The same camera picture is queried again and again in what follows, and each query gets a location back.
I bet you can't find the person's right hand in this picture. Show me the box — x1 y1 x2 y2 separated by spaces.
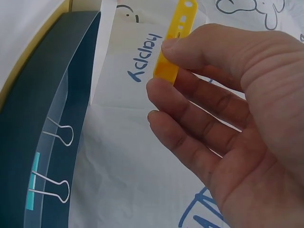
145 23 304 228

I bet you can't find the yellow plastic binding strip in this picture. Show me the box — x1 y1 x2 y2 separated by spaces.
153 0 199 87

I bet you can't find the dark binder clip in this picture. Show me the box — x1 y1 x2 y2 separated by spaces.
42 115 75 146

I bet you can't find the dark teal folder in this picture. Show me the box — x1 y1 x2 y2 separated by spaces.
0 10 103 228

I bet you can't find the teal binder clip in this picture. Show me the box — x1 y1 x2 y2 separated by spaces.
27 152 71 211

